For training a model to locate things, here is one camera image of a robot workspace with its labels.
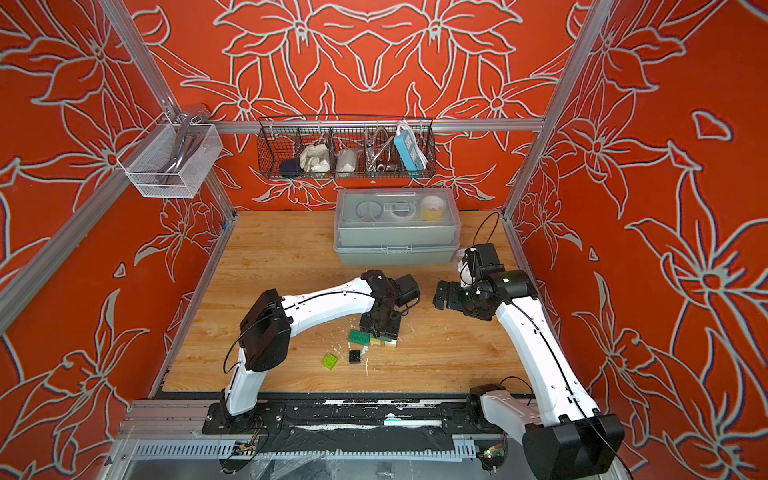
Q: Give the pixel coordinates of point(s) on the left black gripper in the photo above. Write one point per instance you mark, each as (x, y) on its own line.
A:
(393, 333)

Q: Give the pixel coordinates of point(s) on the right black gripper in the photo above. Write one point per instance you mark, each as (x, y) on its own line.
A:
(452, 300)

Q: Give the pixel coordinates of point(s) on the dark green long lego brick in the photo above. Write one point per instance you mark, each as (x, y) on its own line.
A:
(380, 338)

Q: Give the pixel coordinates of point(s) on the lime green lego brick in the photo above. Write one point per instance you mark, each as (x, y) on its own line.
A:
(329, 361)

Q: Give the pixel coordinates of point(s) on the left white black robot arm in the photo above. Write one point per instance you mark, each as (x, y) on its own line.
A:
(274, 320)

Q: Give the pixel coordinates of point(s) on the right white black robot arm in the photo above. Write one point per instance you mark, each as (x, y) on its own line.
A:
(563, 434)

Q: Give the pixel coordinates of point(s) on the clear tape roll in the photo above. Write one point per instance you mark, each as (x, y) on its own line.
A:
(464, 262)

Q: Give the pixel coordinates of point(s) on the grey plastic storage box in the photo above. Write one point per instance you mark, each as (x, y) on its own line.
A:
(396, 226)

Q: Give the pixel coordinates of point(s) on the blue white box in basket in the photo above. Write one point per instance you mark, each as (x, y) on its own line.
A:
(410, 153)

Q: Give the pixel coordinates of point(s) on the white crumpled bag in basket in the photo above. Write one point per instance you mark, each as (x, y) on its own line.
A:
(315, 158)

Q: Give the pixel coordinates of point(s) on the black wire basket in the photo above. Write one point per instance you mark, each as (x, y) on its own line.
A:
(360, 146)

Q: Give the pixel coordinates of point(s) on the clear plastic wall bin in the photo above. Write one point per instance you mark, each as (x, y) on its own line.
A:
(173, 161)

